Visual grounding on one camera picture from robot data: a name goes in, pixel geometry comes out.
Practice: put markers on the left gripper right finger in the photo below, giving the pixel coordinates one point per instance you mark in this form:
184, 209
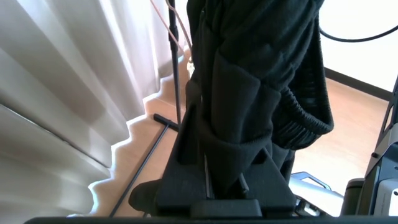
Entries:
270, 189

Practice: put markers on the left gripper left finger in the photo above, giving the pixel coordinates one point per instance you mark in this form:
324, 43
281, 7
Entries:
183, 186

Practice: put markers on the black garment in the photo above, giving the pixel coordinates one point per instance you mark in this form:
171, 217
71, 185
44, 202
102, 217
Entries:
242, 77

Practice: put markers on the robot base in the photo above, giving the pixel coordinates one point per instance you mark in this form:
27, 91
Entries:
385, 174

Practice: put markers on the black clothes rack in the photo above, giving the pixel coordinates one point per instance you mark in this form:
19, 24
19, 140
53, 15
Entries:
175, 62

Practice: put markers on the pink clothes hanger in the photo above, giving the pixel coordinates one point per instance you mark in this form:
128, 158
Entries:
169, 29

